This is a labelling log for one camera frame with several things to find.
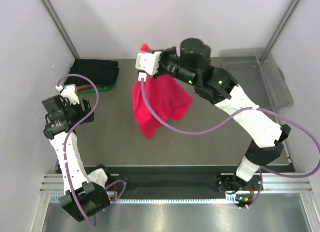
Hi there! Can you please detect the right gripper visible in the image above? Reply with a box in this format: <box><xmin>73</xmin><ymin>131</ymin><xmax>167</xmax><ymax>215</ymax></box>
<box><xmin>147</xmin><ymin>46</ymin><xmax>199</xmax><ymax>88</ymax></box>

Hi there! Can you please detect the pink t shirt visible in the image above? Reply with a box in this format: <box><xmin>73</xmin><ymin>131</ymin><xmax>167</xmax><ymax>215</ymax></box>
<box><xmin>131</xmin><ymin>43</ymin><xmax>194</xmax><ymax>139</ymax></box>

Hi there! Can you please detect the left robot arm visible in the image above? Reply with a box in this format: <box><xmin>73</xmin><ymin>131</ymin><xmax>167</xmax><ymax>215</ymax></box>
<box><xmin>42</xmin><ymin>95</ymin><xmax>114</xmax><ymax>222</ymax></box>

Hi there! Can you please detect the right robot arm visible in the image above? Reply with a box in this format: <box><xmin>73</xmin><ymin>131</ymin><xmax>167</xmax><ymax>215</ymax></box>
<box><xmin>156</xmin><ymin>38</ymin><xmax>291</xmax><ymax>191</ymax></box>

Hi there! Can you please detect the folded red t shirt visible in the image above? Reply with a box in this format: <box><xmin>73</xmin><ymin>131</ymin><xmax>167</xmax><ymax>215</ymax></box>
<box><xmin>77</xmin><ymin>86</ymin><xmax>96</xmax><ymax>95</ymax></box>

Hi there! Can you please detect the folded green t shirt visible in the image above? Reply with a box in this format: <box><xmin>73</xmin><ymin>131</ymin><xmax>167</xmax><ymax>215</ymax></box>
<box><xmin>77</xmin><ymin>85</ymin><xmax>113</xmax><ymax>92</ymax></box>

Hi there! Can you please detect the folded black t shirt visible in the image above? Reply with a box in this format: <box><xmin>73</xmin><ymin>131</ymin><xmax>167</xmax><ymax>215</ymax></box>
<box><xmin>69</xmin><ymin>59</ymin><xmax>120</xmax><ymax>86</ymax></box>

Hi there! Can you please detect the clear plastic bin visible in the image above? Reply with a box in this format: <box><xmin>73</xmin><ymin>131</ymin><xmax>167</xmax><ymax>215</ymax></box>
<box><xmin>219</xmin><ymin>48</ymin><xmax>294</xmax><ymax>111</ymax></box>

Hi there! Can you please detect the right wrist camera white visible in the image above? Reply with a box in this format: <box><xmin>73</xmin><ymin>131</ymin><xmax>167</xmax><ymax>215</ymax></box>
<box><xmin>135</xmin><ymin>51</ymin><xmax>163</xmax><ymax>81</ymax></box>

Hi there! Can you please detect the aluminium frame rail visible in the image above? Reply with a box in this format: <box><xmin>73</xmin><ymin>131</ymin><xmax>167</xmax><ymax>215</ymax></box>
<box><xmin>40</xmin><ymin>173</ymin><xmax>313</xmax><ymax>193</ymax></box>

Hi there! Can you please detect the left corner frame post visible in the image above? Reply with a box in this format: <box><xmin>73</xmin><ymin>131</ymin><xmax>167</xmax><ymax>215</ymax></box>
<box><xmin>41</xmin><ymin>0</ymin><xmax>81</xmax><ymax>59</ymax></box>

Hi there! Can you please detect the corner frame post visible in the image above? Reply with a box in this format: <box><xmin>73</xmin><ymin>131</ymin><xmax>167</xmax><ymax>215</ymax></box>
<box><xmin>259</xmin><ymin>0</ymin><xmax>302</xmax><ymax>64</ymax></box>
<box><xmin>41</xmin><ymin>0</ymin><xmax>81</xmax><ymax>59</ymax></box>

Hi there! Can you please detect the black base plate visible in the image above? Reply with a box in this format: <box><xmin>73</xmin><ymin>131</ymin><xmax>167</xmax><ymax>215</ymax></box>
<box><xmin>98</xmin><ymin>165</ymin><xmax>261</xmax><ymax>200</ymax></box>

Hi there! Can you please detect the grey cable duct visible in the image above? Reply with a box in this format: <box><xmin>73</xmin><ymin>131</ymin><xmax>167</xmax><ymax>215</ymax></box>
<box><xmin>49</xmin><ymin>193</ymin><xmax>256</xmax><ymax>205</ymax></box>

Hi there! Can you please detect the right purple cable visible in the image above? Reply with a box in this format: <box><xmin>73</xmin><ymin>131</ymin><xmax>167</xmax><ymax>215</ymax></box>
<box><xmin>140</xmin><ymin>78</ymin><xmax>320</xmax><ymax>209</ymax></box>

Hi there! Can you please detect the right corner frame post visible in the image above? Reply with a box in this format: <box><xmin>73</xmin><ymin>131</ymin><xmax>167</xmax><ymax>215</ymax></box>
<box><xmin>259</xmin><ymin>0</ymin><xmax>302</xmax><ymax>64</ymax></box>

